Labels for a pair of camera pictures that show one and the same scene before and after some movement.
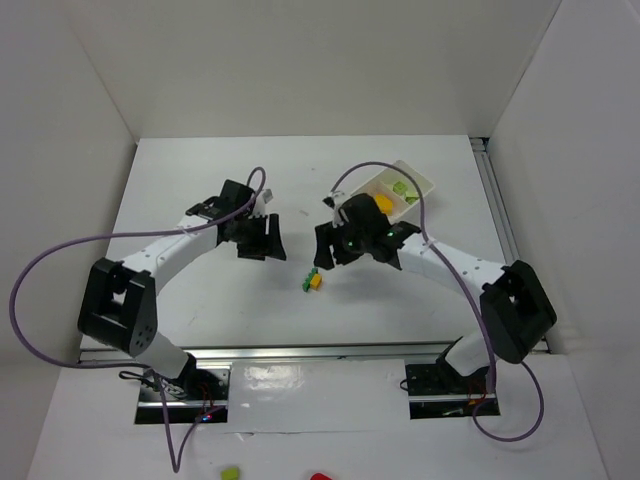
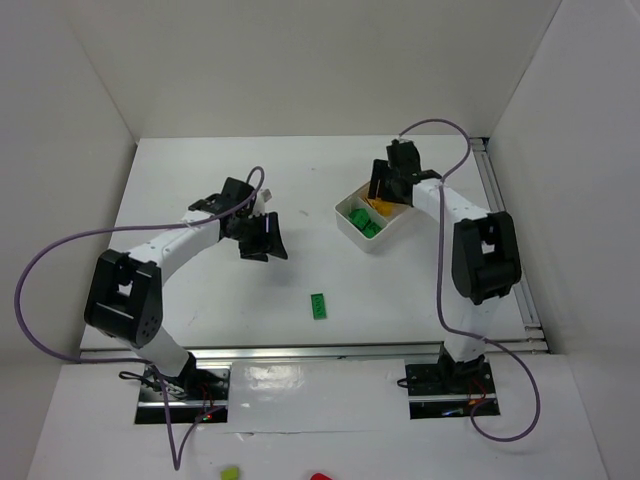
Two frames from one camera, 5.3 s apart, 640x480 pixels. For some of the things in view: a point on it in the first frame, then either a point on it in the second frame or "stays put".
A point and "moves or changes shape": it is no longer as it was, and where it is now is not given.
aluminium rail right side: [502, 222] stays put
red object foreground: [320, 476] stays put
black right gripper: [335, 245] to [388, 181]
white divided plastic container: [397, 191] moves or changes shape
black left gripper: [258, 236] stays put
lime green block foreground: [230, 474] stays put
